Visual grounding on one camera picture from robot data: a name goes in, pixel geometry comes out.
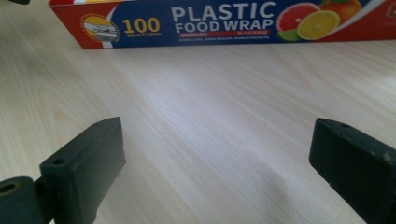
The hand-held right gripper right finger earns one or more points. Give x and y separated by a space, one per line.
351 165

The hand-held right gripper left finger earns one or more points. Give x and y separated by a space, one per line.
84 168

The red and blue wrap box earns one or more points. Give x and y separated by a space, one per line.
218 23

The dark object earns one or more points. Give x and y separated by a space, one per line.
19 1

